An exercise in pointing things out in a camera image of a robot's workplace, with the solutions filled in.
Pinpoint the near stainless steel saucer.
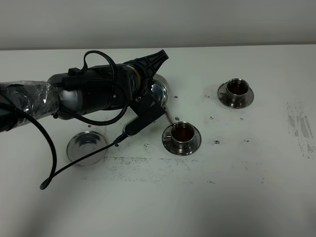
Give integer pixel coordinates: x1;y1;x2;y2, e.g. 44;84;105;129
161;121;201;156

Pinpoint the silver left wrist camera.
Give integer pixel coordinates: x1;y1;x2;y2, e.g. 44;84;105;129
123;97;165;136

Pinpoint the far stainless steel saucer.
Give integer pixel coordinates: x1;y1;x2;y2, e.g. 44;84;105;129
217;82;254;109

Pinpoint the stainless steel teapot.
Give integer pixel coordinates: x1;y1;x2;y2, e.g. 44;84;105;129
150;74;175;124

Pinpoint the black left camera cable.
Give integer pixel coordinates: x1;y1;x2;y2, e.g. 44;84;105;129
0;50;129;191

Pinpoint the near stainless steel teacup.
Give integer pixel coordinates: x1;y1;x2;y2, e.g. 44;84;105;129
162;121;195;148

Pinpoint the steel teapot saucer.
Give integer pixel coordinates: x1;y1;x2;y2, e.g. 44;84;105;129
66;131;107;166

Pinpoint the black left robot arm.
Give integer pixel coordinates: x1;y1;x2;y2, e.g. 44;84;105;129
0;50;168;136

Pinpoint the stainless steel teacup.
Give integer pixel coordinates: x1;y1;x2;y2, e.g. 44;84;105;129
219;78;250;102
162;121;195;148

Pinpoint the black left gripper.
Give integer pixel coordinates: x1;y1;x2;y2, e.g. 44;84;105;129
93;49;168;110

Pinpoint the far stainless steel teacup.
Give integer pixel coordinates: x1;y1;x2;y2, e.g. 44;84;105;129
219;78;250;102

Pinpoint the stainless steel saucer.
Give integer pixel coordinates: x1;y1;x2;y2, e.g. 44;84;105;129
161;121;201;156
217;82;254;109

